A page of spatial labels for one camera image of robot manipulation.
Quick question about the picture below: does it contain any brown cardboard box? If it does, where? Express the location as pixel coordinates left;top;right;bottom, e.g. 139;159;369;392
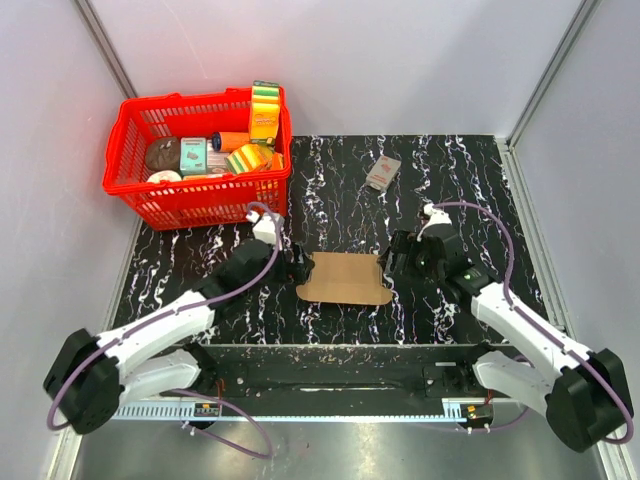
296;252;393;306

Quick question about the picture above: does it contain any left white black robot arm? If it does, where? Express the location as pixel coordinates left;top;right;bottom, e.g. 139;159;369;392
43;239;314;435

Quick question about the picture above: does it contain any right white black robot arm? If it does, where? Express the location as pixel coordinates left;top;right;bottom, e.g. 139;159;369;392
378;224;634;452

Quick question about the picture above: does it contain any grey card box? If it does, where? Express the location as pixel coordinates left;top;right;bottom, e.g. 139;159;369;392
365;155;401;192

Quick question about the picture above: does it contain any pink white flat box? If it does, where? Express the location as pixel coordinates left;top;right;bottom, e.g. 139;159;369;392
206;139;228;175

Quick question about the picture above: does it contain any teal small box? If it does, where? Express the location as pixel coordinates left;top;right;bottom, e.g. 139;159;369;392
179;137;207;176

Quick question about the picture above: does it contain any red plastic shopping basket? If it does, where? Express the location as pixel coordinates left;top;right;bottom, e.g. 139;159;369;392
102;87;293;231

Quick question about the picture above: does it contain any orange snack packet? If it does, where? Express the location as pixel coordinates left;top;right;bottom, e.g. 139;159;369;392
270;152;284;171

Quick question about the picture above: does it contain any lying yellow green sponge pack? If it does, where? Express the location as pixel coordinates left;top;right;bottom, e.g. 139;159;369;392
225;143;274;175

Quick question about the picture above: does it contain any orange cylinder can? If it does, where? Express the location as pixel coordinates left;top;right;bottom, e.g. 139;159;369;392
211;131;250;153

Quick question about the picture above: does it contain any white round tape roll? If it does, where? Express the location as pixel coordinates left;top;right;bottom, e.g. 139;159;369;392
147;170;182;184

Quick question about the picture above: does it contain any tall yellow green sponge pack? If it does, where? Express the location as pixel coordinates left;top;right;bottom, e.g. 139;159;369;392
249;80;281;146

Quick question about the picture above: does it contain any brown round bread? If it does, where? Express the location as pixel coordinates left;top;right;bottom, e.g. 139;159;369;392
145;137;181;172

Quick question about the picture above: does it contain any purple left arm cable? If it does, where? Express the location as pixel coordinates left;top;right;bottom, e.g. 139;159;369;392
45;201;282;459

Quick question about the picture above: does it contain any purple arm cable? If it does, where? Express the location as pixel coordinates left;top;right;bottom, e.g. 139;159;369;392
45;201;282;459
432;200;635;445

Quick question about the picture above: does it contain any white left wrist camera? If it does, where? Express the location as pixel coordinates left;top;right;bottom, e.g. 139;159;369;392
246;211;284;246

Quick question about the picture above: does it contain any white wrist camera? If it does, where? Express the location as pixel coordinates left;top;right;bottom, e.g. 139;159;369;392
246;211;284;246
417;202;452;241

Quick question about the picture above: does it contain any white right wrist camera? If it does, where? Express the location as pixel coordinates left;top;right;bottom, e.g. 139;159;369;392
417;202;452;241

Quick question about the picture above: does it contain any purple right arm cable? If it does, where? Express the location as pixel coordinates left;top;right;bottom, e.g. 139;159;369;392
432;200;635;445

